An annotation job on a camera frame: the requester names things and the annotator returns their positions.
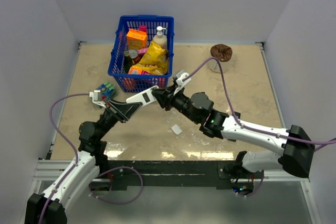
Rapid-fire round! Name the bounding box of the orange juice carton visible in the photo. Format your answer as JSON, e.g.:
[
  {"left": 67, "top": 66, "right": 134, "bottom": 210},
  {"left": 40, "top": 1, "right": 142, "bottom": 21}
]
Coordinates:
[{"left": 127, "top": 29, "right": 148, "bottom": 50}]

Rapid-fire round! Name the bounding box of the white pump bottle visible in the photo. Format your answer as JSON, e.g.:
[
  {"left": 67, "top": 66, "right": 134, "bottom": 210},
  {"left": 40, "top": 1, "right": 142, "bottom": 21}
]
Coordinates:
[{"left": 152, "top": 26, "right": 167, "bottom": 49}]

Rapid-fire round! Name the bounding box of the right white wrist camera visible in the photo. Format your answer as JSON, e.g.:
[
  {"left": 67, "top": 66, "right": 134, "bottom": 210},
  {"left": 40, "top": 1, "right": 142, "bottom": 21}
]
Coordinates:
[{"left": 173, "top": 70, "right": 191, "bottom": 95}]

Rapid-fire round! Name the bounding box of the blue plastic basket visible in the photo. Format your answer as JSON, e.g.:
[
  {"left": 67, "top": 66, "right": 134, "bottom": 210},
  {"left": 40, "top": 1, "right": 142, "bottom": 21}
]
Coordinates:
[{"left": 108, "top": 15, "right": 174, "bottom": 93}]

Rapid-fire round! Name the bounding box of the yellow chip bag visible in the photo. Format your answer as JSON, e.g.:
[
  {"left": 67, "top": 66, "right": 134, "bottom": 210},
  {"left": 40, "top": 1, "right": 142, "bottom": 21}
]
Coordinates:
[{"left": 138, "top": 41, "right": 168, "bottom": 75}]

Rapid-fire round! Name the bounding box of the orange pink snack box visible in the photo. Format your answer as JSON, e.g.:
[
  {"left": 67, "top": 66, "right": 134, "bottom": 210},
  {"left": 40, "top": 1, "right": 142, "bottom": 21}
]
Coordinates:
[{"left": 128, "top": 65, "right": 151, "bottom": 75}]

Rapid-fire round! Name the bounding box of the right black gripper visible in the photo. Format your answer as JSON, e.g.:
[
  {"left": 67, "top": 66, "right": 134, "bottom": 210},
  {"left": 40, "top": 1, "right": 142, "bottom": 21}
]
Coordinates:
[{"left": 152, "top": 83, "right": 200, "bottom": 124}]

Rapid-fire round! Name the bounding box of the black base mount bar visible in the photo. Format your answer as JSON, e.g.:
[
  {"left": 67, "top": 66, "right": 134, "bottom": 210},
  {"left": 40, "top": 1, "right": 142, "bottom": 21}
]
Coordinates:
[{"left": 89, "top": 159, "right": 263, "bottom": 190}]

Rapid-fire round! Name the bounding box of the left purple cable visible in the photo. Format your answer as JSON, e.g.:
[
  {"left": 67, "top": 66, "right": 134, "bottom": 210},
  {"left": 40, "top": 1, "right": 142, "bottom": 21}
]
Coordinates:
[{"left": 38, "top": 92, "right": 91, "bottom": 224}]

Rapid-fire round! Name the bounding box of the white battery cover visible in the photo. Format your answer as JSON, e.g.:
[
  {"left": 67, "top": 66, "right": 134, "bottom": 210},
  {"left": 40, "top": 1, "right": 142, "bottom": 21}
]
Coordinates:
[{"left": 171, "top": 125, "right": 182, "bottom": 135}]

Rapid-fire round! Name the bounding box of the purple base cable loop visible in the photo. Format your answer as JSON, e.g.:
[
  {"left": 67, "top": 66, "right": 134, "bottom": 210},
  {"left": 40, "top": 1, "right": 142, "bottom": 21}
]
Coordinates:
[{"left": 88, "top": 167, "right": 144, "bottom": 205}]

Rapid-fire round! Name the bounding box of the tin can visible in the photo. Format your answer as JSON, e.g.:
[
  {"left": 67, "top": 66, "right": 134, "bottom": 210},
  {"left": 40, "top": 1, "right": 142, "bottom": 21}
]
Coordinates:
[{"left": 124, "top": 49, "right": 140, "bottom": 64}]

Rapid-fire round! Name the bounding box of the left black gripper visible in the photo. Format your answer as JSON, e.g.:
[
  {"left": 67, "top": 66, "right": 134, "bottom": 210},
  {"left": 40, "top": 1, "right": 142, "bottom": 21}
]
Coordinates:
[{"left": 97, "top": 99, "right": 142, "bottom": 140}]

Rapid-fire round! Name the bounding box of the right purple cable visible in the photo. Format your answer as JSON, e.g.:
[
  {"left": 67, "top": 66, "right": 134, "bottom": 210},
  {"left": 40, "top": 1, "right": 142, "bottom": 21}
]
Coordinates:
[{"left": 183, "top": 56, "right": 336, "bottom": 146}]

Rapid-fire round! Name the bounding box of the white cup brown lid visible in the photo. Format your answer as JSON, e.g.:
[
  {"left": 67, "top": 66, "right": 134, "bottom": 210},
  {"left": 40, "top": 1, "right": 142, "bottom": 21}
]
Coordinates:
[{"left": 207, "top": 44, "right": 233, "bottom": 73}]

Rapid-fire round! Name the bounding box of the white remote control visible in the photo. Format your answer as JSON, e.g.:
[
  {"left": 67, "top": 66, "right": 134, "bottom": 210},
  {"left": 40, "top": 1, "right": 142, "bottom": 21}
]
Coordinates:
[{"left": 125, "top": 86, "right": 159, "bottom": 106}]

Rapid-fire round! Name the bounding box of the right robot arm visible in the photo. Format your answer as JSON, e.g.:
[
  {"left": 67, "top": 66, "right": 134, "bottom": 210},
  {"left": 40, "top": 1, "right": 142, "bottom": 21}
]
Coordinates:
[{"left": 152, "top": 88, "right": 315, "bottom": 178}]

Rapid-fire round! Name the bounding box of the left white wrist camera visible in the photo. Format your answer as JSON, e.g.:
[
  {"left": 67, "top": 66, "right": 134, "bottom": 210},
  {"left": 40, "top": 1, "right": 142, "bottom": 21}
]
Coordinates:
[{"left": 89, "top": 90, "right": 106, "bottom": 108}]

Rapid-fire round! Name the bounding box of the black remote control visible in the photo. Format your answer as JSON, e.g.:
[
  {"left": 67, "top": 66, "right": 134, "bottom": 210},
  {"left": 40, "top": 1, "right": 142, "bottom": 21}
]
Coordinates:
[{"left": 227, "top": 111, "right": 242, "bottom": 142}]

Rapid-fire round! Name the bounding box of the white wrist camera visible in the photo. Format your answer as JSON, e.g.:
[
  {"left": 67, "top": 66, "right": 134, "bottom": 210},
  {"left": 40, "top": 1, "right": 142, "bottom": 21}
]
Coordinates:
[
  {"left": 173, "top": 70, "right": 191, "bottom": 95},
  {"left": 89, "top": 90, "right": 106, "bottom": 108}
]

